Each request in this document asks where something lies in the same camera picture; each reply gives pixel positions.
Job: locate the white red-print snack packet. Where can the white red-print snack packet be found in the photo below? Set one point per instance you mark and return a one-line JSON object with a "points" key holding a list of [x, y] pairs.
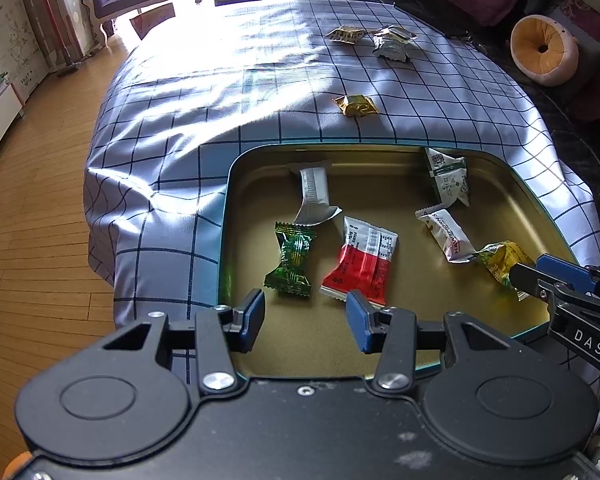
{"points": [[447, 235]]}

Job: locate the green candy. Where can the green candy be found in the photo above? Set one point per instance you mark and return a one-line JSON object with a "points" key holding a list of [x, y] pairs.
{"points": [[291, 260]]}

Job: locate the dark chair back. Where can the dark chair back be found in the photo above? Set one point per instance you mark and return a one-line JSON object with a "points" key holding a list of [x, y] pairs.
{"points": [[230, 0]]}

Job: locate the white cabinet with drawings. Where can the white cabinet with drawings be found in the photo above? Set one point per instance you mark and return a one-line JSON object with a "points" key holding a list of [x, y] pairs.
{"points": [[7, 40]]}

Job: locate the golden orange snack packet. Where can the golden orange snack packet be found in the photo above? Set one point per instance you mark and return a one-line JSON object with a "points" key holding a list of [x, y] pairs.
{"points": [[356, 105]]}

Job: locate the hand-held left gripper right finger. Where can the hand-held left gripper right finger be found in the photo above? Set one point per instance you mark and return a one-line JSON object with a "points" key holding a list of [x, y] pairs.
{"points": [[356, 320]]}

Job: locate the silver yellow snack packet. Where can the silver yellow snack packet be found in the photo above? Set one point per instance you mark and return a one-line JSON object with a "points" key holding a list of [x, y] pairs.
{"points": [[397, 32]]}

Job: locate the dark floral cushion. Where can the dark floral cushion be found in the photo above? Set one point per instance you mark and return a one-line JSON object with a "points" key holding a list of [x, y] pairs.
{"points": [[597, 40]]}

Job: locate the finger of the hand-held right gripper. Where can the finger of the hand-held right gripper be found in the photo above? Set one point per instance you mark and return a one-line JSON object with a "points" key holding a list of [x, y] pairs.
{"points": [[530, 280], [562, 267]]}

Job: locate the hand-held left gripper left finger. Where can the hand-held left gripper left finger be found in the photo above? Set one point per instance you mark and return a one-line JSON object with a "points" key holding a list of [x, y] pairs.
{"points": [[252, 317]]}

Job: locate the gold patterned snack packet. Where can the gold patterned snack packet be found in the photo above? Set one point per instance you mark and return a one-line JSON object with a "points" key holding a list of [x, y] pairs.
{"points": [[345, 34]]}

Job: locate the teal tin tray gold inside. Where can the teal tin tray gold inside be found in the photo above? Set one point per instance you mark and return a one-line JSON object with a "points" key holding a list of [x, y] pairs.
{"points": [[380, 185]]}

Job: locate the red white snack packet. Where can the red white snack packet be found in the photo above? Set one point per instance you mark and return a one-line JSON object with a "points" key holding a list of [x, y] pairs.
{"points": [[362, 265]]}

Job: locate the crumpled silver snack packet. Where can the crumpled silver snack packet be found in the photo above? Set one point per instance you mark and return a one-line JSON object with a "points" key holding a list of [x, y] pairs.
{"points": [[391, 50]]}

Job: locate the brown chair back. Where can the brown chair back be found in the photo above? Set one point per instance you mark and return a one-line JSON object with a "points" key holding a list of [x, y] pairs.
{"points": [[152, 19]]}

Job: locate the orange white plush cushion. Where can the orange white plush cushion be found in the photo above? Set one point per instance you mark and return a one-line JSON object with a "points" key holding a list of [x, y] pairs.
{"points": [[542, 50]]}

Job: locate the yellow green snack packet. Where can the yellow green snack packet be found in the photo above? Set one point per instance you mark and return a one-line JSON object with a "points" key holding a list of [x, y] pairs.
{"points": [[500, 262]]}

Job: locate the white green snack packet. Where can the white green snack packet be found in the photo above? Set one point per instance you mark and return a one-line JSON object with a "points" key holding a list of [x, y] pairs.
{"points": [[447, 177]]}

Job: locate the blue checked tablecloth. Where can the blue checked tablecloth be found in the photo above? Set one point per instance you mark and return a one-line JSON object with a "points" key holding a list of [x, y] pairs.
{"points": [[180, 110]]}

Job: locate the red stick vacuum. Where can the red stick vacuum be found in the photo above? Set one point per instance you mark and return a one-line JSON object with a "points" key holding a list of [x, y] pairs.
{"points": [[55, 15]]}

